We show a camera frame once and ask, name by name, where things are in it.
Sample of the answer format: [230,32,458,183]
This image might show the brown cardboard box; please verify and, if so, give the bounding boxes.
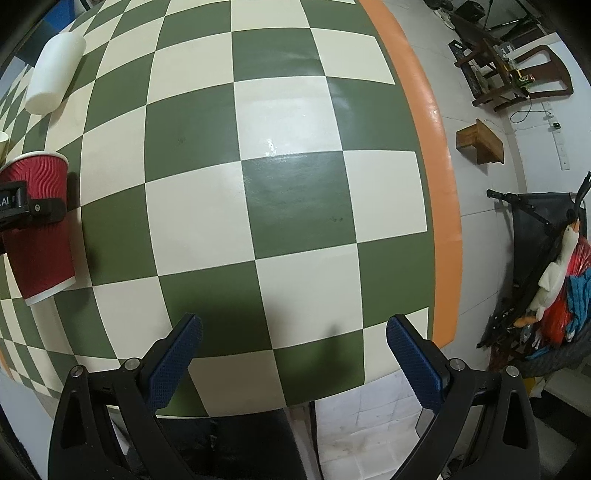
[456,119,505,165]

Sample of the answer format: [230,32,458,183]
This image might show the black stroller with clothes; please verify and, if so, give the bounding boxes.
[478,177,590,378]

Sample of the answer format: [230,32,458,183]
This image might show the plain white foam cup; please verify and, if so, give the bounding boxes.
[24,32,86,116]

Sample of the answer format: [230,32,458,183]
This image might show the white duck plush toy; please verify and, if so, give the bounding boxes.
[514,220,580,328]

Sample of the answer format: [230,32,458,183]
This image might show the red ribbed paper cup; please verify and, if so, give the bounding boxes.
[1,151,76,306]

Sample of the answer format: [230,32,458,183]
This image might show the brown wooden chair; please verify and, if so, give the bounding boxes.
[449,13,574,112]

